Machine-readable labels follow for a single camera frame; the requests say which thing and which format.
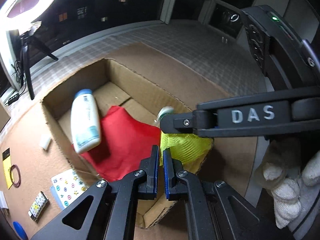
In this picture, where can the ring light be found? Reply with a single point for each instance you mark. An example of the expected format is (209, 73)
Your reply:
(17, 14)

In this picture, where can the white eraser block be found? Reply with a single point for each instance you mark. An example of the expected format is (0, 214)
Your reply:
(45, 143)

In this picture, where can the red cloth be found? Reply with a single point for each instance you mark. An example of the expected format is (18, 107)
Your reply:
(125, 141)

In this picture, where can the white usb charger plug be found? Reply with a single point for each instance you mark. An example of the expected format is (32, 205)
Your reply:
(3, 204)

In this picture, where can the cardboard box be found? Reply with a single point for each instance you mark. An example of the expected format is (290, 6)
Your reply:
(129, 93)

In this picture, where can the white gloved right hand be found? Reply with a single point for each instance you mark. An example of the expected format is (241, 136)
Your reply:
(289, 172)

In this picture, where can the blue round lid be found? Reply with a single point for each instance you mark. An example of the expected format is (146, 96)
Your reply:
(20, 231)

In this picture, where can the yellow plastic shuttlecock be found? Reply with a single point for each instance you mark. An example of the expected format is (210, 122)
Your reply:
(184, 147)

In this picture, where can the black cable remote controller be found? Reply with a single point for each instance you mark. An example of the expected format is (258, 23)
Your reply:
(13, 99)

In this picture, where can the yellow black ruler card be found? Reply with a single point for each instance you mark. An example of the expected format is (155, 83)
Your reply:
(6, 160)

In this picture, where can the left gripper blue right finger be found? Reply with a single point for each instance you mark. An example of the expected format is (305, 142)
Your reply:
(172, 186)

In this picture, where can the white bottle blue cap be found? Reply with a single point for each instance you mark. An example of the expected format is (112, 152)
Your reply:
(85, 122)

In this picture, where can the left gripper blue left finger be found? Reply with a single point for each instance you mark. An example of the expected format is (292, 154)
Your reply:
(152, 174)

